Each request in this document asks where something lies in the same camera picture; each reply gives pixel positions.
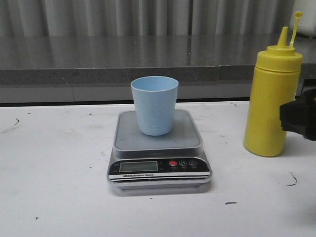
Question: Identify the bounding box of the silver electronic kitchen scale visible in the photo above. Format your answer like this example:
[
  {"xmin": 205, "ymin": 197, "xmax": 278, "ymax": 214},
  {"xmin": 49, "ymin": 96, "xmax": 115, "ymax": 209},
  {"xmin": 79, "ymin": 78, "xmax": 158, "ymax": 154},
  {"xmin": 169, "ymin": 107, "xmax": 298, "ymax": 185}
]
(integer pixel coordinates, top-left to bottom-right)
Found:
[{"xmin": 107, "ymin": 110, "xmax": 212, "ymax": 190}]

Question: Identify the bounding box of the grey pleated curtain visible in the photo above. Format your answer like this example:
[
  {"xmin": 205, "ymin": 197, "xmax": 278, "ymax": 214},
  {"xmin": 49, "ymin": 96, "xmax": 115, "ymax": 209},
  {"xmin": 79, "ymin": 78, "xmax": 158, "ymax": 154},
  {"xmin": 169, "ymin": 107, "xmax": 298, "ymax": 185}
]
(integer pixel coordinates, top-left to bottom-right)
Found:
[{"xmin": 0, "ymin": 0, "xmax": 316, "ymax": 38}]

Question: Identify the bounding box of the grey stone counter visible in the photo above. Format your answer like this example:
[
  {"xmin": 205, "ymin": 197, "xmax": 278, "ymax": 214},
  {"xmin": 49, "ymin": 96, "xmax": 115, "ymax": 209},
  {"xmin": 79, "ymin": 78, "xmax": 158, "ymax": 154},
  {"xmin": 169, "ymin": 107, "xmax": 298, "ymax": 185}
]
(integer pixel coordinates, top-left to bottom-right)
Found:
[{"xmin": 0, "ymin": 33, "xmax": 316, "ymax": 104}]

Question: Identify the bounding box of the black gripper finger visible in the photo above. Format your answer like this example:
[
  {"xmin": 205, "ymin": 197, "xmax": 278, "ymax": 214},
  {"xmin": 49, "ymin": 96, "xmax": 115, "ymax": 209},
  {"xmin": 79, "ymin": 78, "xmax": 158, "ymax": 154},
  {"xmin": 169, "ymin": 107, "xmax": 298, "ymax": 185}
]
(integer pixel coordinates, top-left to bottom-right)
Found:
[{"xmin": 279, "ymin": 89, "xmax": 316, "ymax": 141}]

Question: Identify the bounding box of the yellow squeeze bottle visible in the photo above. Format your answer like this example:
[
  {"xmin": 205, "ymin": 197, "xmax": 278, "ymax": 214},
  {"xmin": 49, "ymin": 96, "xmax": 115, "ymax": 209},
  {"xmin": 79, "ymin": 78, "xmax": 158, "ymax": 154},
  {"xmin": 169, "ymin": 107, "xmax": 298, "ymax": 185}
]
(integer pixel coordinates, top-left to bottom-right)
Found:
[{"xmin": 243, "ymin": 11, "xmax": 303, "ymax": 157}]

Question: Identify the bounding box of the light blue plastic cup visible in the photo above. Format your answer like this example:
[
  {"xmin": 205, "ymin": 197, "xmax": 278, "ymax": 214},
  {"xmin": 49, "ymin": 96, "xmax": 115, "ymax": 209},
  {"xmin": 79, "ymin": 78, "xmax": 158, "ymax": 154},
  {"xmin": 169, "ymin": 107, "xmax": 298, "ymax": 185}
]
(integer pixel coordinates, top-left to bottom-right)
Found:
[{"xmin": 131, "ymin": 76, "xmax": 179, "ymax": 136}]

